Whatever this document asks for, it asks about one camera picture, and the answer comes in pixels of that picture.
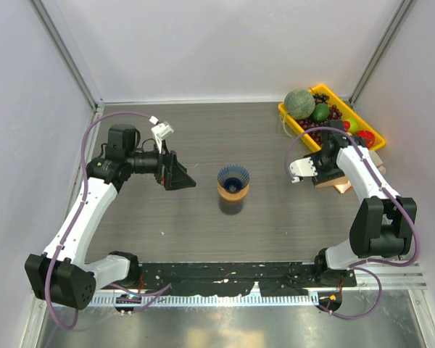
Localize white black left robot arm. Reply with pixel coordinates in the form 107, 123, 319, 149
25, 123, 196, 310

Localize blue ribbed glass dripper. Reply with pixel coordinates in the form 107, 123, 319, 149
217, 165, 250, 194

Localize glass coffee carafe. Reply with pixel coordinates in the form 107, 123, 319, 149
219, 198, 244, 215

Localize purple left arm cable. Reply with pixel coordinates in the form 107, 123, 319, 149
43, 111, 173, 331

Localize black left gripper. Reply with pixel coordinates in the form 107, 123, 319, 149
126, 138, 196, 189

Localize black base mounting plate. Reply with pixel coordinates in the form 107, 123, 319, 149
116, 262, 357, 297

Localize red tomato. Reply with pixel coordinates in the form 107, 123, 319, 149
355, 130, 376, 149

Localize green apple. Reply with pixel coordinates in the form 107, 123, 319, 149
344, 118, 360, 134

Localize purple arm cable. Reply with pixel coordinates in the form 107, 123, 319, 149
283, 126, 421, 320
43, 111, 173, 331

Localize wooden ring dripper holder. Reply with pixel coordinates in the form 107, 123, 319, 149
217, 183, 249, 202

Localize white slotted cable duct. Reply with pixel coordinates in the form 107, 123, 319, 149
89, 291, 319, 308

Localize yellow plastic fruit tray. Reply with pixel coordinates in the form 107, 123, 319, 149
278, 83, 387, 153

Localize green netted melon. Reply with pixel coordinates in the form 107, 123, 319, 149
283, 89, 316, 120

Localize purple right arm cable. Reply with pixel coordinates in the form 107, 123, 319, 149
283, 126, 421, 320

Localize dark purple grape bunch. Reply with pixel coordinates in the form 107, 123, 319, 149
297, 104, 344, 146

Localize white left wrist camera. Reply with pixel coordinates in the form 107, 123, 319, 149
149, 116, 174, 153

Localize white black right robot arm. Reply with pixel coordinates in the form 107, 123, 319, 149
309, 120, 420, 286

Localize green lime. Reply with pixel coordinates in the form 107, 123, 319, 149
312, 103, 330, 123

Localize black grape cluster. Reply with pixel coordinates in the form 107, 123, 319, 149
312, 93, 329, 104

